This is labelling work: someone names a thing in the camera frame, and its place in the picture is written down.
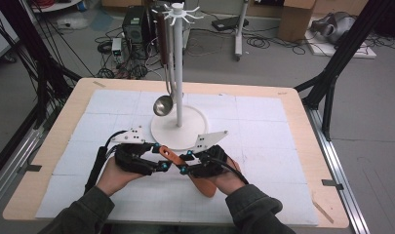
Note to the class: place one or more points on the black computer tower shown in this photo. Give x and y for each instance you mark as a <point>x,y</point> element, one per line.
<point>135,24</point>

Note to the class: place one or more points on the flat black box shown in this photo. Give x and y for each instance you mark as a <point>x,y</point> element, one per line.
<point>229,23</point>

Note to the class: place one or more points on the white pole stand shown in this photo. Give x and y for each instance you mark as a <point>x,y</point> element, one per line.
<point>240,39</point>

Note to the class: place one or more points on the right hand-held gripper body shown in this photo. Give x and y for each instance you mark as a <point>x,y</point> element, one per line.
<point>209,164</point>

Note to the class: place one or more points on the flat white board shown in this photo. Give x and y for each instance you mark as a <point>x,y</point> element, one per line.
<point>364,52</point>

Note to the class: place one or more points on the black tape piece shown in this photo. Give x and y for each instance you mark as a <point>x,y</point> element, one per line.
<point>33,168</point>
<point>331,184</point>

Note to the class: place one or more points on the tan tape strip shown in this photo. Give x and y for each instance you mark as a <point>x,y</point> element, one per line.
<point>99,84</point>

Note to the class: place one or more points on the white grid mat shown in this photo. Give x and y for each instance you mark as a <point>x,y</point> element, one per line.
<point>266,146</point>

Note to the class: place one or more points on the grey bag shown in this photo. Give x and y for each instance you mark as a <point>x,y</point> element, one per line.
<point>335,27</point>

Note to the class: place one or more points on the white cabinet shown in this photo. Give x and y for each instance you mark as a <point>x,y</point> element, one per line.
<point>1,35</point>

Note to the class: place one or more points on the black frame stand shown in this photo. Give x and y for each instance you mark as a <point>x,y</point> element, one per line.
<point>39,74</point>
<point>341,55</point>

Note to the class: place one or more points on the white utensil rack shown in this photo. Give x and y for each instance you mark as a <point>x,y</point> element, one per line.
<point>188,130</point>

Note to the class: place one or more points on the cardboard box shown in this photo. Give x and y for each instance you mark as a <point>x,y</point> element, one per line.
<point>296,19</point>

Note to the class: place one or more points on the white round table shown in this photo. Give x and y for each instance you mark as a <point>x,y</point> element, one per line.
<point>55,5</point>

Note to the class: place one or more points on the small white power box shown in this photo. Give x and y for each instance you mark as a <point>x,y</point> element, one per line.
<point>116,45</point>

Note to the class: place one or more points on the person's left hand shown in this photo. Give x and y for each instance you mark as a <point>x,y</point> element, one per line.
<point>115,177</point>

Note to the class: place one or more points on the aluminium rail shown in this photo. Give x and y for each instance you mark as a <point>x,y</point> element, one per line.
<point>335,169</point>
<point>13,169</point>

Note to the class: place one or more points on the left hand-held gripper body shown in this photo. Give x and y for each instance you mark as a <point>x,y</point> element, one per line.
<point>133,161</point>

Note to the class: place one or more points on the person's right hand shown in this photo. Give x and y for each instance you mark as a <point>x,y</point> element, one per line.
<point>230,180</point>

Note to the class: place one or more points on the wooden rice paddle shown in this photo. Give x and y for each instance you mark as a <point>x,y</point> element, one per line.
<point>172,157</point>

